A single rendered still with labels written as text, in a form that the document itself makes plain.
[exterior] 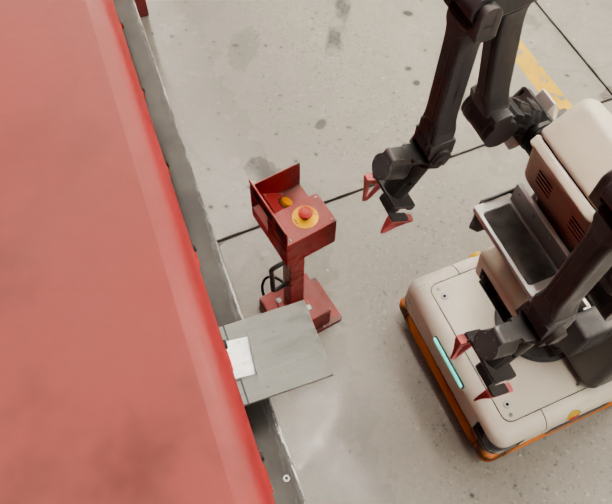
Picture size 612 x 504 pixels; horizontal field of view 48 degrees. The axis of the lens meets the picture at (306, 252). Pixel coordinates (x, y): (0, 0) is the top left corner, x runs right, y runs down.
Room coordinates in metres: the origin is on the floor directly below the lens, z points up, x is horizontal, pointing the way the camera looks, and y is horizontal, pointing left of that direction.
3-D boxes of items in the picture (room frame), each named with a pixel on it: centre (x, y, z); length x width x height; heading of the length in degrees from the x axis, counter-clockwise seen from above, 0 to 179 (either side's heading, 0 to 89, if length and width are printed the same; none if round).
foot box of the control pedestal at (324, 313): (1.02, 0.01, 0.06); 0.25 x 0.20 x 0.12; 122
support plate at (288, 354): (0.49, 0.09, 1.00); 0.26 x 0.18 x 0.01; 111
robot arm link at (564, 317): (0.50, -0.44, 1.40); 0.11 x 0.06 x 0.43; 25
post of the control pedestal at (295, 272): (1.00, 0.04, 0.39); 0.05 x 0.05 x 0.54; 32
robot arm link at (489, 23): (0.89, -0.26, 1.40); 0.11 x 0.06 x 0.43; 25
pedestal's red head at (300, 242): (1.00, 0.04, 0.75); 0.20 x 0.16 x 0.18; 32
